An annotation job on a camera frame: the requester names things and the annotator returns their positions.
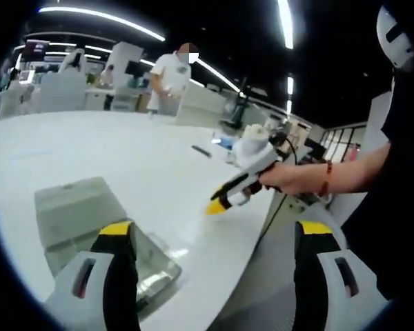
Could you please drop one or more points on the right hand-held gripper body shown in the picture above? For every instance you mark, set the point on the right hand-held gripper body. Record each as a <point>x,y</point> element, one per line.
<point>255,148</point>

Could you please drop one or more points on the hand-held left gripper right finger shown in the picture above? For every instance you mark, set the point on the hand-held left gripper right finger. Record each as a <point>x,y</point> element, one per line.
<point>327,289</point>

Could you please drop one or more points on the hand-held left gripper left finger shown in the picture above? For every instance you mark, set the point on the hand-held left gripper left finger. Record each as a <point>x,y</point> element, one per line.
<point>93,289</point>

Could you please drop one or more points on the clear grey guide fixture box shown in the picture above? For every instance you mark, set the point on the clear grey guide fixture box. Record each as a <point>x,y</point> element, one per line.
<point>72,207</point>

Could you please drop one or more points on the person's right hand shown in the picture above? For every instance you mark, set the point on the person's right hand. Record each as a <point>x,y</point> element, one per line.
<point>293,177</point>

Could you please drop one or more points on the blue packet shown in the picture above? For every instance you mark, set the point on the blue packet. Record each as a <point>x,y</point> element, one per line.
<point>222,143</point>

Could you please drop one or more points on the green black machine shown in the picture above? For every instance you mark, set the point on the green black machine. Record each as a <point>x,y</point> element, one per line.
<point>236,107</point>

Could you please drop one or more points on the black pen on table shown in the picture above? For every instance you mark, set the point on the black pen on table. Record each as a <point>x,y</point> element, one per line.
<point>201,151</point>

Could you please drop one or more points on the white partition screen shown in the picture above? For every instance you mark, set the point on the white partition screen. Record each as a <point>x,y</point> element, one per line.
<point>200,107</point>

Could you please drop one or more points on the clear storage container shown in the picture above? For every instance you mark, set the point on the clear storage container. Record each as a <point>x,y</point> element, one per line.
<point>310,201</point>

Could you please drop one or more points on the straight ceiling light strip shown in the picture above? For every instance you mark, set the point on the straight ceiling light strip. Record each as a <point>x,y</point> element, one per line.
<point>286,24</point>

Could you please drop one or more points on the operator in black clothing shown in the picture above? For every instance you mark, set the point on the operator in black clothing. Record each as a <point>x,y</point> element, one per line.
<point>407,172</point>

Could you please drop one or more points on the white worn chest device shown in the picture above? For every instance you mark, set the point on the white worn chest device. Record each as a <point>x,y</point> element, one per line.
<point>400,51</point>

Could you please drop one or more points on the grey partition screen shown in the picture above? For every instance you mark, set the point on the grey partition screen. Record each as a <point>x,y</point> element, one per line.
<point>62,93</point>

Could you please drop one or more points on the long curved ceiling light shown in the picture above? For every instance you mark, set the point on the long curved ceiling light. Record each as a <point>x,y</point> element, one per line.
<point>107,15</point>

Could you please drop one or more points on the wall display screen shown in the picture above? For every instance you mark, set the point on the wall display screen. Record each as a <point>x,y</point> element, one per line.
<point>37,50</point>

